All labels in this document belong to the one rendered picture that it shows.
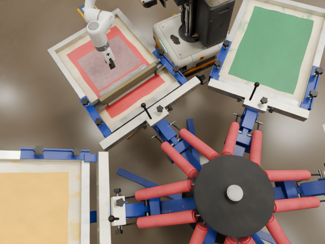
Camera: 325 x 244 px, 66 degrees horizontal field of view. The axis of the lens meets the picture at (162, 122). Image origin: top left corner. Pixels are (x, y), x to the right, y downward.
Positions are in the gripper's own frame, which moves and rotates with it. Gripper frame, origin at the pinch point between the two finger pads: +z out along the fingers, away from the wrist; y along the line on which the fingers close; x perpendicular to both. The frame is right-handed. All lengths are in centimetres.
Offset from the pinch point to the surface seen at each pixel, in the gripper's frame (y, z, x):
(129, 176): -31, 114, 32
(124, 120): -25.4, 19.8, 11.0
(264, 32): -27, 23, -100
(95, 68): 20.2, 23.4, 6.6
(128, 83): -9.3, 13.0, -3.5
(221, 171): -83, -13, -8
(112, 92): -9.3, 12.9, 7.4
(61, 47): 48, 21, 17
